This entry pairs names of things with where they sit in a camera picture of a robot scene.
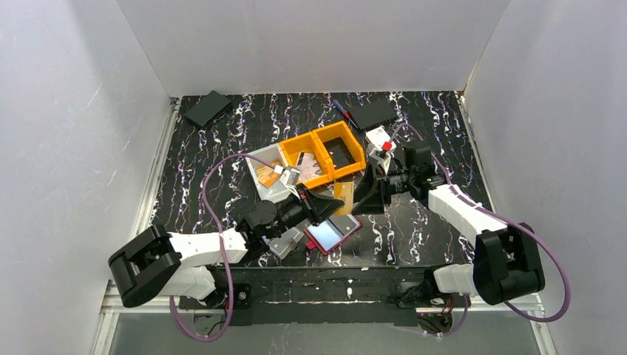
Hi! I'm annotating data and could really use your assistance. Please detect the grey card holder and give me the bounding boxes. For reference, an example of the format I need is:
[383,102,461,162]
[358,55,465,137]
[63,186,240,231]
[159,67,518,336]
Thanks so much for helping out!
[262,227,305,260]

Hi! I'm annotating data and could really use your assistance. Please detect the yellow bin with black card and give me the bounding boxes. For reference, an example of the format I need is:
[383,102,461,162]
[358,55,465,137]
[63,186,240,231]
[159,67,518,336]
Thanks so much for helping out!
[312,121,366,180]

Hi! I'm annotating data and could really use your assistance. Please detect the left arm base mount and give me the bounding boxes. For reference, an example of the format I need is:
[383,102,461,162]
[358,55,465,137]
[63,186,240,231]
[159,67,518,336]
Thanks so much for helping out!
[178,283,251,312]

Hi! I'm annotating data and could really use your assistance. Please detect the gold card from red holder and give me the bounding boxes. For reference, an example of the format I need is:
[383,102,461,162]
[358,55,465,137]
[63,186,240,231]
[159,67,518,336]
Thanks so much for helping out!
[333,182,355,215]

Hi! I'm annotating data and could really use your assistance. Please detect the white small box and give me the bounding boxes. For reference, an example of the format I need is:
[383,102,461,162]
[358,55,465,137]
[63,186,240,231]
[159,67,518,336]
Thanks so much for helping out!
[365,126,391,150]

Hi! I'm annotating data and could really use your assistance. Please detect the black flat box right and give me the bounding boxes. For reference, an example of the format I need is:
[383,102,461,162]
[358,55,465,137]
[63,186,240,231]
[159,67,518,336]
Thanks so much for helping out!
[348,99,398,131]

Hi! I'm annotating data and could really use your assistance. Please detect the gold VIP card top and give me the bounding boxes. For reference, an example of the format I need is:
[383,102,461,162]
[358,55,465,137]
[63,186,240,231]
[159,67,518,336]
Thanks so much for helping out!
[256,162,283,188]

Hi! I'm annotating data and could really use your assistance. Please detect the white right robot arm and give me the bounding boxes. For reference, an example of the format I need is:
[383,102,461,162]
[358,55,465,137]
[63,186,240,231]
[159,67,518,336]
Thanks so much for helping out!
[352,148,546,305]

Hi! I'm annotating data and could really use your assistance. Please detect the red card holder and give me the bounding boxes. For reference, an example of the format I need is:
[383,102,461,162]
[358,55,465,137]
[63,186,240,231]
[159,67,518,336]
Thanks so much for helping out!
[305,214,363,255]

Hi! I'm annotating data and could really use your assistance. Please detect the black flat box left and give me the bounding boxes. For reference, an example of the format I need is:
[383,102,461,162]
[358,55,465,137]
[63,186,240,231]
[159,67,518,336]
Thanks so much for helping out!
[183,90,232,128]

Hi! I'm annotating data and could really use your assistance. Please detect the white VIP card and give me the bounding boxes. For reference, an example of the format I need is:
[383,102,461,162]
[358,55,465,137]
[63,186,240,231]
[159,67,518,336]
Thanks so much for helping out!
[296,152,322,178]

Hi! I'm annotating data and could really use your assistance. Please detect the black card in bin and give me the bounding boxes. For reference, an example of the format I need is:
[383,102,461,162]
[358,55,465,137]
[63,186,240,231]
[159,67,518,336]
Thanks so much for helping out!
[324,138,356,169]

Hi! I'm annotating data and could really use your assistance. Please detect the yellow bin with white cards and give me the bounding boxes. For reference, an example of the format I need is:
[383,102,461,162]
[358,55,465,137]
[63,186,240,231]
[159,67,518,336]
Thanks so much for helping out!
[279,132,333,189]

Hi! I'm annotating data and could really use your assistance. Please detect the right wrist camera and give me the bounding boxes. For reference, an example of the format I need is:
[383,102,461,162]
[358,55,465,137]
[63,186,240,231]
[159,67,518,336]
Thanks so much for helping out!
[366,141,396,175]

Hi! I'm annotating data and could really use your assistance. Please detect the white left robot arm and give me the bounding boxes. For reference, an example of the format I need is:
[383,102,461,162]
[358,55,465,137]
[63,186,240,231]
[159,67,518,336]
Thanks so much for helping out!
[108,183,344,308]

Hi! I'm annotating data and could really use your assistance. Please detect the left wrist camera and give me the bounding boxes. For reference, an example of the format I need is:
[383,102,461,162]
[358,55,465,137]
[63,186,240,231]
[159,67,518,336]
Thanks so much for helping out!
[274,165,301,195]

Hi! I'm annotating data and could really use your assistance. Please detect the black flat box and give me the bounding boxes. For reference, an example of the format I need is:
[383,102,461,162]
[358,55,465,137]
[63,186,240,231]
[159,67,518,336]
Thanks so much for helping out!
[348,99,398,131]
[183,90,232,128]

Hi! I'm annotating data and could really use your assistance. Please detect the blue red pen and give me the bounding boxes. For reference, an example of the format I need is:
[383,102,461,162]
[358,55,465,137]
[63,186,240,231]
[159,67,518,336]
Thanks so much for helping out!
[332,99,352,121]

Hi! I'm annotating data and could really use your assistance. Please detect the white plastic bin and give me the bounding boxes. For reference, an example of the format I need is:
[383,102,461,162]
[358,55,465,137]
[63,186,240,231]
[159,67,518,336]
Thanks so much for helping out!
[245,143,297,203]

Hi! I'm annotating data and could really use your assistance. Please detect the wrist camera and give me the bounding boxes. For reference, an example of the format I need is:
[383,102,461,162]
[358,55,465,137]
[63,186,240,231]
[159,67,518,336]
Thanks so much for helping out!
[274,165,301,195]
[366,141,396,175]

